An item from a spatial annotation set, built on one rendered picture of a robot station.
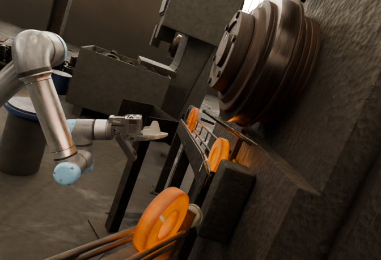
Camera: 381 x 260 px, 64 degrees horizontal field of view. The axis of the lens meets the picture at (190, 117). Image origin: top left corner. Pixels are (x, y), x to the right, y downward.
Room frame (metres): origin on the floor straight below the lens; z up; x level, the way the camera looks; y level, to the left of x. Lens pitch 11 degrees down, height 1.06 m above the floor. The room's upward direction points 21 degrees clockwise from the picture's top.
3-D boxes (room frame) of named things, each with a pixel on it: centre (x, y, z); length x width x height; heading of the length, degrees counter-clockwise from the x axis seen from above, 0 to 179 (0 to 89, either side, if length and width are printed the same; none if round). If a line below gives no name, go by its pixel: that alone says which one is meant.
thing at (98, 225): (1.56, 0.21, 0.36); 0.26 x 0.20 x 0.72; 43
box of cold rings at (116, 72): (3.73, 0.94, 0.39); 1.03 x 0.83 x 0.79; 102
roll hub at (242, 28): (1.10, -0.04, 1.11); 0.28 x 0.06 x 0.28; 8
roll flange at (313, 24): (1.13, -0.22, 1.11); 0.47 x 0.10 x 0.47; 8
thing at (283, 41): (1.11, -0.14, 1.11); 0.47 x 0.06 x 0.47; 8
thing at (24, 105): (1.83, 0.94, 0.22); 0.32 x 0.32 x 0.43
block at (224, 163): (0.88, -0.19, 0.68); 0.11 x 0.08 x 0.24; 98
